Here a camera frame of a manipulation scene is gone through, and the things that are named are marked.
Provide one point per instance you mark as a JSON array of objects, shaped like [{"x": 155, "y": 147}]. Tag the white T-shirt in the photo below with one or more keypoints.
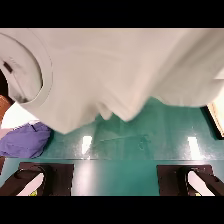
[{"x": 110, "y": 66}]

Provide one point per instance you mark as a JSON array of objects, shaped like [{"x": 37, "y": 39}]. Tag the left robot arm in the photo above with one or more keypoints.
[{"x": 20, "y": 181}]

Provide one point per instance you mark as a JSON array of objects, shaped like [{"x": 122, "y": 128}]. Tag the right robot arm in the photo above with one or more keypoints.
[{"x": 208, "y": 183}]

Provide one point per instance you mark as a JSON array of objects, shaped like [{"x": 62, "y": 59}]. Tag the purple garment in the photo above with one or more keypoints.
[{"x": 25, "y": 141}]

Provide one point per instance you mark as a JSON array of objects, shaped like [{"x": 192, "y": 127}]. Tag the white garment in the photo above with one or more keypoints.
[{"x": 18, "y": 116}]

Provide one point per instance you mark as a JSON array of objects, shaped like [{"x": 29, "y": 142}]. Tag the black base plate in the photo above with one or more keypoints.
[
  {"x": 60, "y": 180},
  {"x": 171, "y": 180}
]

